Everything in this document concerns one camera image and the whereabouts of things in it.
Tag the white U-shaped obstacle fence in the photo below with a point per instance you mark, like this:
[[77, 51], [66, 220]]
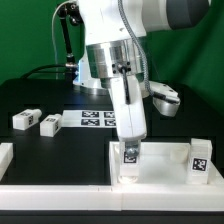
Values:
[[149, 197]]

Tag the white marker base plate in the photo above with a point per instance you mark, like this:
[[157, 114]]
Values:
[[88, 118]]

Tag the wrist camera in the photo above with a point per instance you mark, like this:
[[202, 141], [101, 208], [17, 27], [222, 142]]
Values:
[[165, 99]]

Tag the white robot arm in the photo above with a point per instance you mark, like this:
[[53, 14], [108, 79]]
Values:
[[114, 58]]

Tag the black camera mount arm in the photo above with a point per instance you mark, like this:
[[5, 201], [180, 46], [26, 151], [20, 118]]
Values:
[[69, 12]]

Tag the white square table top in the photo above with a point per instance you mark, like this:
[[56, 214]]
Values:
[[161, 163]]

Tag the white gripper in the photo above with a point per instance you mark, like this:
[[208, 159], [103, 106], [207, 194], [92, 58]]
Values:
[[130, 118]]

